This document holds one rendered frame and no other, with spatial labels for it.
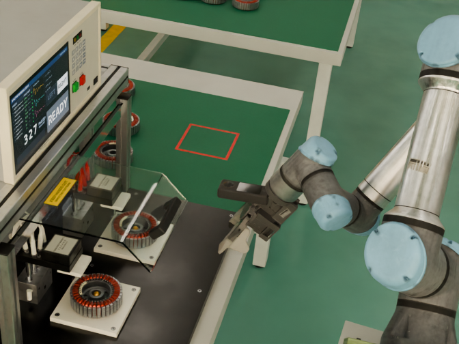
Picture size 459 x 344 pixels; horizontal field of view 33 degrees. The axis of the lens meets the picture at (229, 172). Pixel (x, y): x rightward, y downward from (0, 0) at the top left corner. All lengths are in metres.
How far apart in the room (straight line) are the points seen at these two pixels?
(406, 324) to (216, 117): 1.14
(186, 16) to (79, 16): 1.52
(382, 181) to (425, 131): 0.21
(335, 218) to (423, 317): 0.26
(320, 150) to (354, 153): 2.22
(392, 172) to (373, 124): 2.45
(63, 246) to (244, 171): 0.73
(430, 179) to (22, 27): 0.85
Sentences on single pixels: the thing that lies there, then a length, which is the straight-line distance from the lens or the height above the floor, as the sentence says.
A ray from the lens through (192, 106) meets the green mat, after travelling 2.54.
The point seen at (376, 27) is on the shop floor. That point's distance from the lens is 5.30.
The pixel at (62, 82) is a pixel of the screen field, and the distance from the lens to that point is 1.64.
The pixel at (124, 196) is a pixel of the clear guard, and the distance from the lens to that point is 1.57.
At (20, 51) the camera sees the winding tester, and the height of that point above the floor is 1.32.
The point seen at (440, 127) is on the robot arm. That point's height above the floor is 1.27.
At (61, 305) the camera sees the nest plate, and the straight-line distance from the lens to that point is 1.75.
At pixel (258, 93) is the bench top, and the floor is 0.75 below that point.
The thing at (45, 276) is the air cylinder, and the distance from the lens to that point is 1.77.
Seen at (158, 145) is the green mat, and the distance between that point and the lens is 2.32.
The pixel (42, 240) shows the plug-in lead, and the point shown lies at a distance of 1.69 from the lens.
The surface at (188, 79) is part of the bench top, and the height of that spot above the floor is 0.75.
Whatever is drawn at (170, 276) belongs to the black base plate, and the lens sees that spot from 1.83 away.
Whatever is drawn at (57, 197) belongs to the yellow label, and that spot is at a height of 1.07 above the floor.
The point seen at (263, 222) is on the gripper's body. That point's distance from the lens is 1.75.
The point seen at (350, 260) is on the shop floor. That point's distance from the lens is 3.18.
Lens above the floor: 1.99
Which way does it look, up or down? 34 degrees down
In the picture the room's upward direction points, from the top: 6 degrees clockwise
